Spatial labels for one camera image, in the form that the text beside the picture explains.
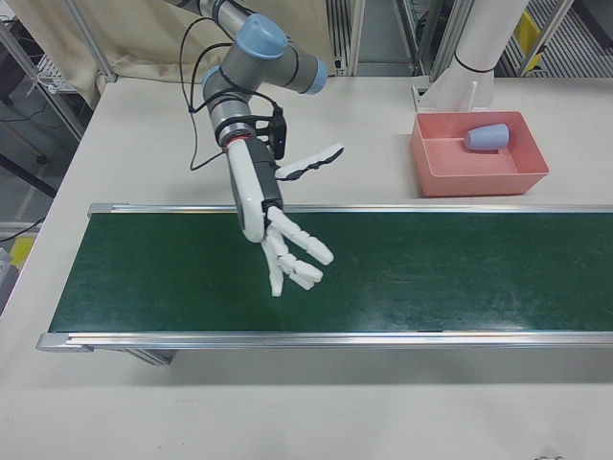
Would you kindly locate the white camera stand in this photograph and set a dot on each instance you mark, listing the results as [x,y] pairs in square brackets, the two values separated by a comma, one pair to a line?
[479,48]

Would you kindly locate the pink plastic box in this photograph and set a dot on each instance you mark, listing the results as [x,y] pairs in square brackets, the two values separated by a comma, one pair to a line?
[479,184]

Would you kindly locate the green conveyor belt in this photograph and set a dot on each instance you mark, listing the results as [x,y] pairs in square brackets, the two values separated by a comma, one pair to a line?
[431,268]

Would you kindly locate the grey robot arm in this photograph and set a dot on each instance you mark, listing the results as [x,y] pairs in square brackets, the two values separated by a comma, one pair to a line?
[268,62]

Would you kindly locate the slanted aluminium frame post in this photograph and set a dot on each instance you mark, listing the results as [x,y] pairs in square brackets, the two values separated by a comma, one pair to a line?
[93,43]

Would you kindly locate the blue plastic cup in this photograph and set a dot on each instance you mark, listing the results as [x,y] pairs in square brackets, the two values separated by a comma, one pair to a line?
[488,137]

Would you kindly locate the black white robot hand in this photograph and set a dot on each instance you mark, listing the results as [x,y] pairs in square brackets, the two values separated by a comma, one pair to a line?
[249,191]

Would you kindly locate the beige curtain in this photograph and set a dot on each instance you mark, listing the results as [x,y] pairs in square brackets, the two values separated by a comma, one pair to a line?
[129,38]

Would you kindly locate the aluminium frame rack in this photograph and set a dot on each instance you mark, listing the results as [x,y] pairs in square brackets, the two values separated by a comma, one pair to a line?
[356,33]

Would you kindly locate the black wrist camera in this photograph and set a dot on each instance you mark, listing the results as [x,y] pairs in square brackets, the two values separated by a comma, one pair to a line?
[279,134]

